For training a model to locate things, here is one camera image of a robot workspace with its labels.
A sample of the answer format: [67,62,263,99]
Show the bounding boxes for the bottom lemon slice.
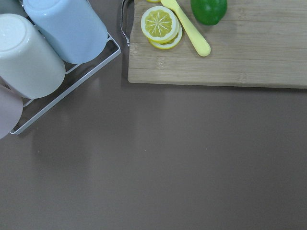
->
[149,25,183,50]

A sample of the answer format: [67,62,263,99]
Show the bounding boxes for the lemon slice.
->
[149,25,183,50]
[141,6,179,44]

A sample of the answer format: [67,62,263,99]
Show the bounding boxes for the yellow plastic knife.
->
[161,0,211,57]

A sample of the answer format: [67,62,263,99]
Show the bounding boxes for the top lemon slice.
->
[141,6,179,44]

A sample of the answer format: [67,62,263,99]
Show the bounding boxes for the green lime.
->
[190,0,228,25]

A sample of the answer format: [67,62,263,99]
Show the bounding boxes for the light blue cup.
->
[23,0,108,64]

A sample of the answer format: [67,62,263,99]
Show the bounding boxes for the bamboo cutting board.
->
[128,0,307,89]

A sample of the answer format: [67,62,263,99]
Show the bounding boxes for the white cup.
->
[0,13,66,99]

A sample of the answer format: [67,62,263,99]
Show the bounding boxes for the pink cup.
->
[0,85,23,138]

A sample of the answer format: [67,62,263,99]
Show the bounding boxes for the metal cutting board handle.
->
[120,0,130,47]

